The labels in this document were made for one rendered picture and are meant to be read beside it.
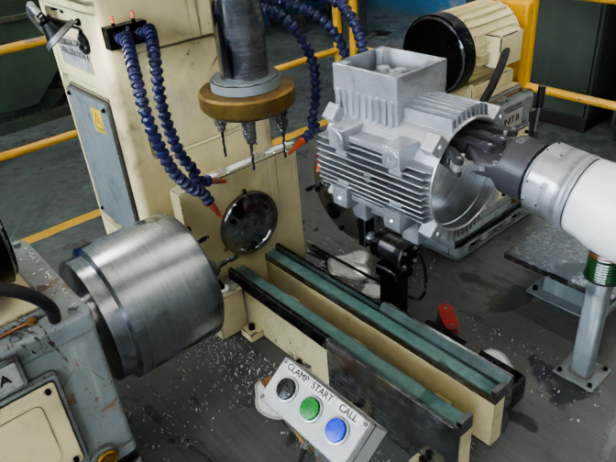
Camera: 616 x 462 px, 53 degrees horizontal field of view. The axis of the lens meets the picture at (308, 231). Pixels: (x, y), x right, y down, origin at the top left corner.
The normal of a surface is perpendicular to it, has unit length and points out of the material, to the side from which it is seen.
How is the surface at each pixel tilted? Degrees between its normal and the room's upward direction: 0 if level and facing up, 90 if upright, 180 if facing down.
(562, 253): 0
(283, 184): 90
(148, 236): 9
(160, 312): 69
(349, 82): 90
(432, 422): 90
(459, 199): 28
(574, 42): 90
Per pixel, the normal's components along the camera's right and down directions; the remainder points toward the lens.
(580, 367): -0.75, 0.40
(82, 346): 0.65, 0.35
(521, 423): -0.07, -0.85
